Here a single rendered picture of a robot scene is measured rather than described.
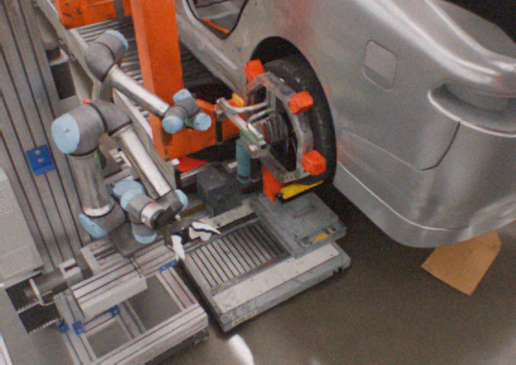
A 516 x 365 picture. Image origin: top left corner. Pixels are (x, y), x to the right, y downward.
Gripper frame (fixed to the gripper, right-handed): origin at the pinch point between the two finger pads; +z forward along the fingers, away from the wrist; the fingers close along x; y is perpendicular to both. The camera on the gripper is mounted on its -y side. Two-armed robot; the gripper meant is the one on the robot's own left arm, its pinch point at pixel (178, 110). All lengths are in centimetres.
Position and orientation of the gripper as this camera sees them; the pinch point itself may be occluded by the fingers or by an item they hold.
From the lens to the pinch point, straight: 263.3
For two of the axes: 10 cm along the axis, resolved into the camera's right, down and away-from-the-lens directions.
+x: 8.7, 1.0, 4.8
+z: -4.6, -2.0, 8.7
